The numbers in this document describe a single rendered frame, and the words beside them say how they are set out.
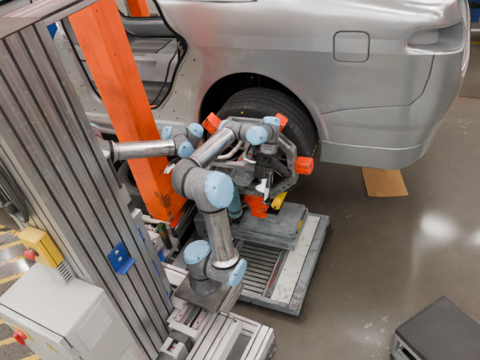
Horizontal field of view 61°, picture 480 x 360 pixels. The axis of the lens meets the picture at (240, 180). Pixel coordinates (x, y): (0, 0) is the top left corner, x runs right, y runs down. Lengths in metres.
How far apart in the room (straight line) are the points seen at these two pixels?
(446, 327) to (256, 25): 1.77
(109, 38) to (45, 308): 1.19
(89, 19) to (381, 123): 1.50
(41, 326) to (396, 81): 1.80
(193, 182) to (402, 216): 2.16
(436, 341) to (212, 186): 1.41
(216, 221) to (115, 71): 0.96
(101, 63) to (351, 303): 1.98
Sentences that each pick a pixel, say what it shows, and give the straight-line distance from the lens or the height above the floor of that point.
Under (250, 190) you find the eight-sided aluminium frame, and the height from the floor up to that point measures 0.62.
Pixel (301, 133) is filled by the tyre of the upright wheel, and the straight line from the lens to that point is 2.30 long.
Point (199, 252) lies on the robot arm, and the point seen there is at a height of 1.05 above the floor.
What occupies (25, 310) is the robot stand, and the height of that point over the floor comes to 1.23.
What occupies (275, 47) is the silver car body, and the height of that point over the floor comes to 1.46.
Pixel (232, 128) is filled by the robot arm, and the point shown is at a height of 1.40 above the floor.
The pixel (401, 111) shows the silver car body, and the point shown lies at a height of 1.13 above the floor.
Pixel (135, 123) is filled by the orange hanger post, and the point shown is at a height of 1.26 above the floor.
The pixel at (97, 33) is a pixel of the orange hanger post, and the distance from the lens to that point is 2.03.
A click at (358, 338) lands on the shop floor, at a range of 2.62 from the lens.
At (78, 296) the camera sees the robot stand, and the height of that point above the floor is 1.23.
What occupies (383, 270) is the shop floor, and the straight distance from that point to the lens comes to 2.91.
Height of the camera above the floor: 2.29
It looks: 39 degrees down
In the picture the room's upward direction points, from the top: 11 degrees counter-clockwise
